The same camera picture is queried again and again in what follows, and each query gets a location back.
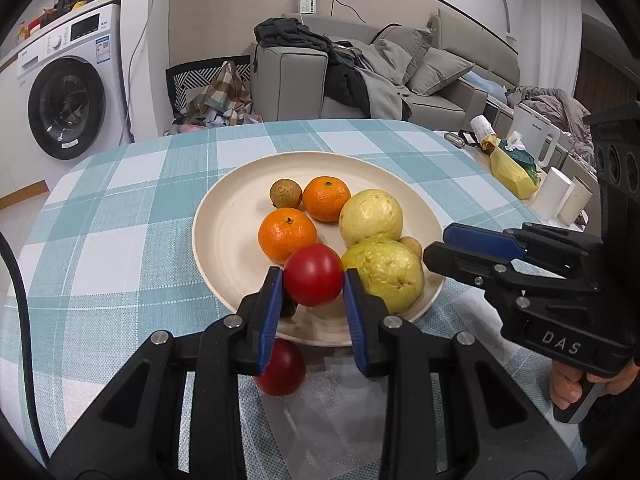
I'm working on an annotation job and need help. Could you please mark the person's right hand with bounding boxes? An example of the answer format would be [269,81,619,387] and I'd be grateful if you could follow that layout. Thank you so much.
[548,353,640,411]

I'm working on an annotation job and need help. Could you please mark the green yellow guava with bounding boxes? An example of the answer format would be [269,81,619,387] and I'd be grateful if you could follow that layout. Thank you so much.
[342,240,424,313]

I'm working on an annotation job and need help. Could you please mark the brown longan front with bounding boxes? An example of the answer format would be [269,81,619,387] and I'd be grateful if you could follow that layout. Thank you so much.
[269,179,303,208]

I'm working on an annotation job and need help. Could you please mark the dark clothes pile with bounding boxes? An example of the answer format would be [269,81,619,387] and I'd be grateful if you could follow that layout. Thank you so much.
[250,18,371,122]

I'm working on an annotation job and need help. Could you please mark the grey sofa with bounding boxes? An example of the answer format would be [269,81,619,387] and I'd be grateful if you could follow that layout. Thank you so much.
[250,12,520,132]

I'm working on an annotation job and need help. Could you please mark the black patterned laundry basket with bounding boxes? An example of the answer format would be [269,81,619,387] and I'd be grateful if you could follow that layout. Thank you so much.
[166,55,253,119]

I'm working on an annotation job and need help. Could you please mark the black cable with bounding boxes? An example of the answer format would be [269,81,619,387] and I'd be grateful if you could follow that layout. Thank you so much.
[0,231,51,466]

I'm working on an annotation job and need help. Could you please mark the red tomato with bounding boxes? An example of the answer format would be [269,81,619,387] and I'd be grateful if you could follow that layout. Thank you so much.
[255,339,306,396]
[283,244,344,308]

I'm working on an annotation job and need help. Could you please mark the white medicine bottle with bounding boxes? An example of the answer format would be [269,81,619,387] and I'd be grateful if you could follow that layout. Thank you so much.
[470,115,495,143]

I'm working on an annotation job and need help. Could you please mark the grey blanket heap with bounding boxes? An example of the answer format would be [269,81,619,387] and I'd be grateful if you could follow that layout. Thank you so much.
[506,86,594,166]

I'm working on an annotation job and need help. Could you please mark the white washing machine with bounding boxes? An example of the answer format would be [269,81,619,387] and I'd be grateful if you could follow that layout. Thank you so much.
[17,2,129,160]

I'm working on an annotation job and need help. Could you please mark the grey cushion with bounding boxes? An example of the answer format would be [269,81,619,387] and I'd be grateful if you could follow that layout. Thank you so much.
[407,48,474,96]
[373,24,434,84]

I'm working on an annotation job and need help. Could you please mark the large orange mandarin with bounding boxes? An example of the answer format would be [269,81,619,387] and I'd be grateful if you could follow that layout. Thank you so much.
[258,208,318,264]

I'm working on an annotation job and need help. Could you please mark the cream round plate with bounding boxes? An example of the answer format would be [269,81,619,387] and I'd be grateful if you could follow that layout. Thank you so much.
[192,152,445,347]

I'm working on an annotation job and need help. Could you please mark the small orange mandarin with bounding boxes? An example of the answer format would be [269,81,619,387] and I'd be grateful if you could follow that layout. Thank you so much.
[303,176,352,223]

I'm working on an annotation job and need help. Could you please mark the pale yellow guava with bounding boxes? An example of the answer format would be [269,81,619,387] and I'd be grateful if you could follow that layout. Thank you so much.
[338,188,404,248]

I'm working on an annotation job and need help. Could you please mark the yellow plastic bag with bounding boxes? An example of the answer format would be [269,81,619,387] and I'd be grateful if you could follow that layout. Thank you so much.
[489,148,538,200]

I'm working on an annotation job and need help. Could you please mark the white kitchen cabinets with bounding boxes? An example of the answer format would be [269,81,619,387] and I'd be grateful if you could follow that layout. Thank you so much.
[1,62,49,200]

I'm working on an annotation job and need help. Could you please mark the plaid cloth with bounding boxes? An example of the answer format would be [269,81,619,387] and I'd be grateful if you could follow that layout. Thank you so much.
[181,60,255,127]

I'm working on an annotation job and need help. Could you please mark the small brown longan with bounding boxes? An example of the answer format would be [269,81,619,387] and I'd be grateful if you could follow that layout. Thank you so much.
[399,236,423,259]

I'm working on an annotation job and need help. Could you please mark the white electric kettle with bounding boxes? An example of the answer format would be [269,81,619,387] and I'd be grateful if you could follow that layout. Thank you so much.
[508,103,562,169]

